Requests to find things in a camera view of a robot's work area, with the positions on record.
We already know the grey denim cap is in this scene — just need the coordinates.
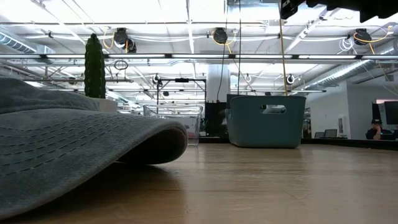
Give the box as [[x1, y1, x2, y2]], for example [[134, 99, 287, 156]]
[[0, 77, 189, 220]]

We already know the long ceiling light strip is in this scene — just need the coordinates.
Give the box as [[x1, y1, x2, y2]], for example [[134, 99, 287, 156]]
[[0, 53, 398, 60]]

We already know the teal plastic bin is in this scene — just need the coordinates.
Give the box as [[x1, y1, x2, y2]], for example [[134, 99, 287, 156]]
[[224, 95, 307, 149]]

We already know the black perforated computer case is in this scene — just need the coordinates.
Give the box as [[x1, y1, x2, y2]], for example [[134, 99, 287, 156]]
[[203, 93, 245, 138]]

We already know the black computer monitor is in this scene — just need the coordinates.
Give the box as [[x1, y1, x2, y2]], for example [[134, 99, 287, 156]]
[[384, 101, 398, 126], [371, 102, 382, 121]]

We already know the person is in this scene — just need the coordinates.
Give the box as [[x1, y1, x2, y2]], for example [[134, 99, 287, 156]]
[[365, 118, 389, 141]]

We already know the clear plastic bin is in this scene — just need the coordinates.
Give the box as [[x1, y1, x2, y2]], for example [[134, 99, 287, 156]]
[[142, 103, 204, 147]]

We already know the green cactus plant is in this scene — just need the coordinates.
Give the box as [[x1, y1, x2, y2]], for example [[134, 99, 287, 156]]
[[83, 33, 107, 100]]

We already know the white hexagonal plant pot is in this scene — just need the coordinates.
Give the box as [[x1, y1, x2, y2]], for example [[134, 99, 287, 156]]
[[91, 97, 119, 114]]

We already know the black ceiling cable reel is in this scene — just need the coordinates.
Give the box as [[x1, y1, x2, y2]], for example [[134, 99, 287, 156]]
[[212, 27, 229, 45], [353, 28, 373, 47], [113, 27, 137, 54]]

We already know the silver ventilation duct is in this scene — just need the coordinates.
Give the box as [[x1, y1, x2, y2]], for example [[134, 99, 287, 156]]
[[0, 30, 57, 55], [303, 40, 398, 91]]

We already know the black hanging cable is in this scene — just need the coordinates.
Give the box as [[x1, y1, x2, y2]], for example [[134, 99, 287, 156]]
[[216, 18, 229, 103]]

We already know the black camera gantry frame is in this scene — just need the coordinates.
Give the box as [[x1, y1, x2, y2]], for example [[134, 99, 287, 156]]
[[156, 77, 208, 106]]

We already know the black aluminium table frame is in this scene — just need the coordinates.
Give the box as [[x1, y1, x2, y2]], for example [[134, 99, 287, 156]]
[[198, 136, 398, 152]]

